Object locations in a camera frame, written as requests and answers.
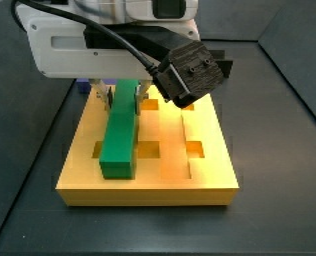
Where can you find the yellow slotted board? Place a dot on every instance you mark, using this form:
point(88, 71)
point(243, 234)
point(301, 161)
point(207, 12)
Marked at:
point(182, 162)

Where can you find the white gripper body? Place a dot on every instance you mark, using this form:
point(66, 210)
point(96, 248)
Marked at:
point(66, 54)

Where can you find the purple E-shaped block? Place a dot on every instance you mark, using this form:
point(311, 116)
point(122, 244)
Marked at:
point(83, 85)

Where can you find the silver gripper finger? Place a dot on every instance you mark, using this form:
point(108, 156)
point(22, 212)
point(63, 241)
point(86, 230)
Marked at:
point(103, 91)
point(140, 94)

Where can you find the green rectangular bar block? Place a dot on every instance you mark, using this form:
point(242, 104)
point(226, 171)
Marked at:
point(116, 153)

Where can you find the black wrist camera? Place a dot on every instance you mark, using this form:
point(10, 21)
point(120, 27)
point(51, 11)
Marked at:
point(187, 73)

